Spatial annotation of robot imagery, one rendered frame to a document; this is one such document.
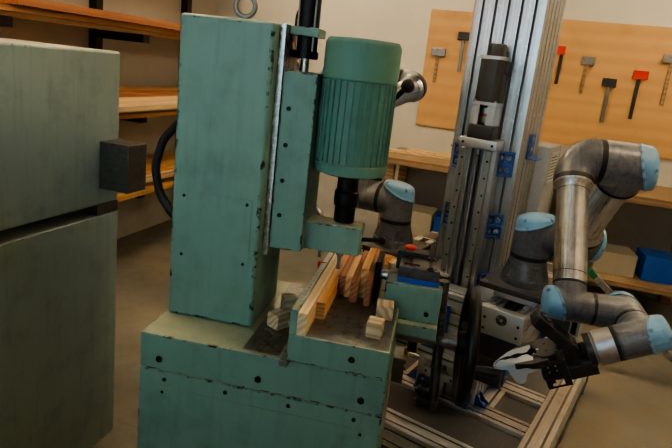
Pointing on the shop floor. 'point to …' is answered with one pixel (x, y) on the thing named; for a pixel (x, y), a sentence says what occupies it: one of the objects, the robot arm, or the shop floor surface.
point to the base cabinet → (244, 417)
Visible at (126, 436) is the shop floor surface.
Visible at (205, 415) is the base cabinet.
